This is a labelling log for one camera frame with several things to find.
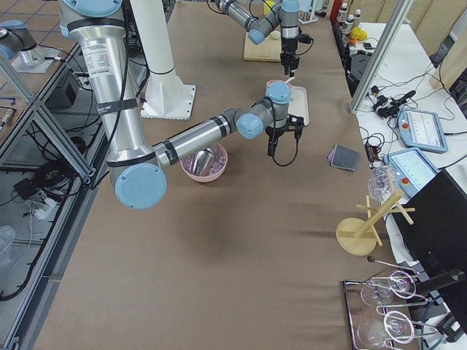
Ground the cup rack with pastel cups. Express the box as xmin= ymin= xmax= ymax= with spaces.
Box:
xmin=298 ymin=0 xmax=328 ymax=24

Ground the large pink bowl with ice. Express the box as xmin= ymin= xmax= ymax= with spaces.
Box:
xmin=180 ymin=142 xmax=228 ymax=182

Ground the blue teach pendant tablet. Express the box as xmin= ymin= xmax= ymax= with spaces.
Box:
xmin=398 ymin=107 xmax=449 ymax=153

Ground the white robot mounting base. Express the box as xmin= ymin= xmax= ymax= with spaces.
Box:
xmin=130 ymin=0 xmax=196 ymax=120

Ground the black monitor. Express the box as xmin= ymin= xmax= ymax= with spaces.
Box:
xmin=399 ymin=169 xmax=467 ymax=303

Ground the metal ice scoop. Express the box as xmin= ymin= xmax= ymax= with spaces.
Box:
xmin=190 ymin=147 xmax=215 ymax=176

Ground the bamboo cutting board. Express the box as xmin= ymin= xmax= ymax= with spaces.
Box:
xmin=243 ymin=34 xmax=282 ymax=63

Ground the grey folded cloth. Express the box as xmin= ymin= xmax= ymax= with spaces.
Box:
xmin=327 ymin=144 xmax=361 ymax=172

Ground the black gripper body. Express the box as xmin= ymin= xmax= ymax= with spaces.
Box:
xmin=280 ymin=36 xmax=298 ymax=61
xmin=265 ymin=126 xmax=286 ymax=144

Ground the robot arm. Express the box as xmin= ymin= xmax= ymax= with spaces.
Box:
xmin=215 ymin=0 xmax=300 ymax=77
xmin=59 ymin=1 xmax=291 ymax=209

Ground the cream rectangular serving tray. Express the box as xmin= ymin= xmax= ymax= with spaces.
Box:
xmin=288 ymin=86 xmax=309 ymax=126

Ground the wooden mug tree stand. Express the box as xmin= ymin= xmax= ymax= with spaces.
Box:
xmin=335 ymin=169 xmax=416 ymax=256

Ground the wine glass rack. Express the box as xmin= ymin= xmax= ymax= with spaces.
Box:
xmin=342 ymin=255 xmax=439 ymax=349

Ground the aluminium frame post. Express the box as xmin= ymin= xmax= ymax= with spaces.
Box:
xmin=349 ymin=0 xmax=414 ymax=114

